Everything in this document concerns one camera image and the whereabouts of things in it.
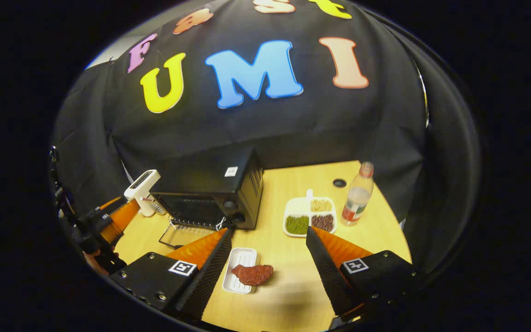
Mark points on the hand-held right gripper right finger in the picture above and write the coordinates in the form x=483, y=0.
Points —
x=327, y=276

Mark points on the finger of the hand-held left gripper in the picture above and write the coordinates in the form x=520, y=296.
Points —
x=122, y=217

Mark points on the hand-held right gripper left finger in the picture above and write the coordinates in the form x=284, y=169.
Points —
x=210, y=276

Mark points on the red meat piece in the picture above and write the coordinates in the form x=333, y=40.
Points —
x=252, y=275

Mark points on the black electric oven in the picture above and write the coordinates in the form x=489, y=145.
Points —
x=201, y=175

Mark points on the white rectangular tray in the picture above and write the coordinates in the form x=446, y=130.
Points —
x=242, y=256

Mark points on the white appliance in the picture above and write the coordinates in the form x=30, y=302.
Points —
x=142, y=180

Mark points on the dark red beans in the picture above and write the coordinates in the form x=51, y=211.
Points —
x=323, y=222

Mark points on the green mung beans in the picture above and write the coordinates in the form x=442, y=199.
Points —
x=297, y=224

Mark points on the yellow soybeans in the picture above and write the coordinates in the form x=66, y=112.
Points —
x=321, y=205

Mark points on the white divided dish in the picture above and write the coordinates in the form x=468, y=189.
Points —
x=298, y=207

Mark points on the plastic bottle with red label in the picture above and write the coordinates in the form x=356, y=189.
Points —
x=357, y=198

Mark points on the black table grommet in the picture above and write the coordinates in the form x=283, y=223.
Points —
x=339, y=183

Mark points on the black backdrop cloth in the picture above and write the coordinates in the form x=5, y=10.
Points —
x=270, y=129

